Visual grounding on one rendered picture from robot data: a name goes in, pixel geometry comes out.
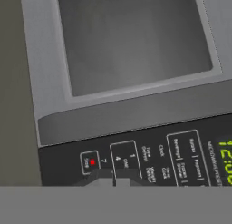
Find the grey microwave oven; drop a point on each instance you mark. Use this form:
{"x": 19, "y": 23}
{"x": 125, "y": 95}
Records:
{"x": 127, "y": 82}

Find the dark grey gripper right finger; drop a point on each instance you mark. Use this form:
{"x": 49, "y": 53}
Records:
{"x": 128, "y": 177}

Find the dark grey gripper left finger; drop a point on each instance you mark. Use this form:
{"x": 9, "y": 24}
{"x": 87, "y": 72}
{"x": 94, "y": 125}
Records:
{"x": 101, "y": 177}

